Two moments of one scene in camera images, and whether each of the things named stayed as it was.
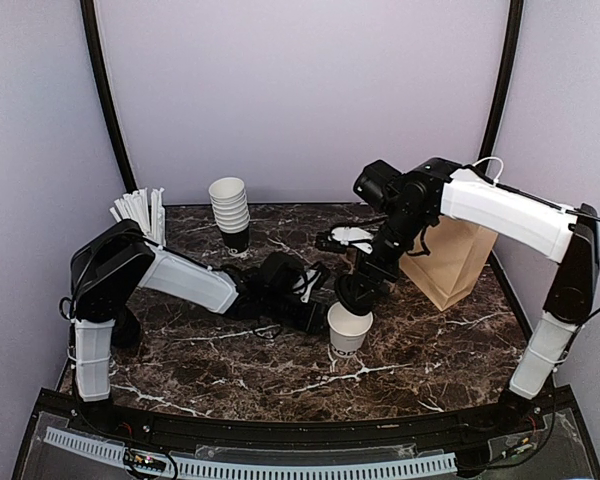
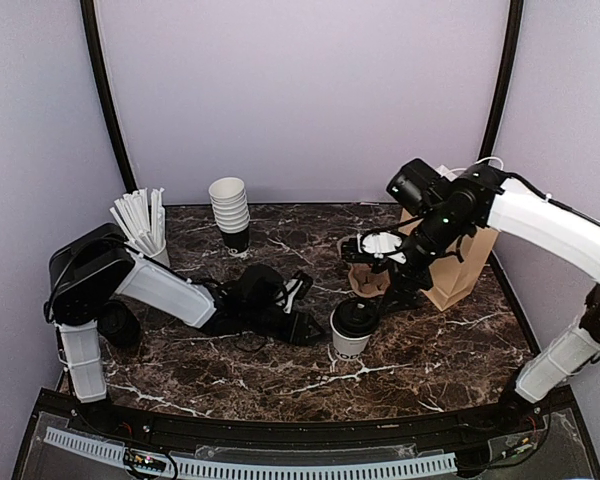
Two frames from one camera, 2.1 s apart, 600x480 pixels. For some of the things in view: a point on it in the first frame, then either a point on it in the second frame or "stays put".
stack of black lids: [126, 329] stays put
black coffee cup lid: [355, 294] to [356, 317]
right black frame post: [509, 59] stays put
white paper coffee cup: [347, 330] stays put
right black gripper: [364, 267] to [397, 291]
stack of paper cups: [230, 205] stays put
